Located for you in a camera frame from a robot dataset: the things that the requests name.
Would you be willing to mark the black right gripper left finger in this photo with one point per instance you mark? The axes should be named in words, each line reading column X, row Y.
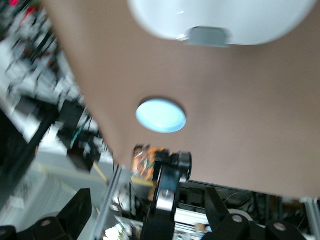
column 67, row 220

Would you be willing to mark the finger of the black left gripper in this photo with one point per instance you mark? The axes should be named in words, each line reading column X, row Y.
column 163, row 205

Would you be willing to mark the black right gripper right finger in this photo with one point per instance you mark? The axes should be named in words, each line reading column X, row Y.
column 225, row 225

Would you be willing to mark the white lidded storage box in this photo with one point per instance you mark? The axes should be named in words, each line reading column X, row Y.
column 220, row 17

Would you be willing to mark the light blue round plate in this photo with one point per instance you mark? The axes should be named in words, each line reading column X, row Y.
column 161, row 116

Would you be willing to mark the brown table cover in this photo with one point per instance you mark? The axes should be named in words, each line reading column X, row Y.
column 225, row 112

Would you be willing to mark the aluminium frame profile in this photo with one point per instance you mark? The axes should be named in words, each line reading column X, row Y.
column 107, row 200

